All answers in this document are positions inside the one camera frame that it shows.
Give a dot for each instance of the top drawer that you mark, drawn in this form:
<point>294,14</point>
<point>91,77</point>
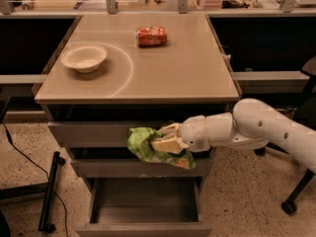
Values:
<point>96,134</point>

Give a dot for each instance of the green rice chip bag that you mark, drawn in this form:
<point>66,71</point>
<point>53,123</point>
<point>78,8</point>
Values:
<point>139,142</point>

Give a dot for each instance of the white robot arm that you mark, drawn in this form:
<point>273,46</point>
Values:
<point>251,125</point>

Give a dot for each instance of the grey drawer cabinet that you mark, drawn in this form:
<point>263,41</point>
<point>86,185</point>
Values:
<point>185,77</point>

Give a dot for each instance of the open bottom drawer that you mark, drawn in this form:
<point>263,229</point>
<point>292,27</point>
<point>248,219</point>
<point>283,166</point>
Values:
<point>144,207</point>

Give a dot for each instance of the orange soda can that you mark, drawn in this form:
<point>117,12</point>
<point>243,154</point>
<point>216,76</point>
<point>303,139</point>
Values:
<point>151,36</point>

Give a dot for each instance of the middle drawer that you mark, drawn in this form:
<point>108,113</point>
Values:
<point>105,168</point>

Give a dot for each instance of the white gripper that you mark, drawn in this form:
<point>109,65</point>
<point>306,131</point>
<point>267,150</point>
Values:
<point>194,132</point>

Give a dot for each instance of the black stand leg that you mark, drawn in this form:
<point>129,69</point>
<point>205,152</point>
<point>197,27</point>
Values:
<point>44,225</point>

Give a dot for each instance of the white bowl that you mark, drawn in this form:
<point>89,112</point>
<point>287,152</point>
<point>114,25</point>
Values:
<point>84,58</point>

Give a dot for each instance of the black office chair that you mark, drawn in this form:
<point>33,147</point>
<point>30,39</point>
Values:
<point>299,138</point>

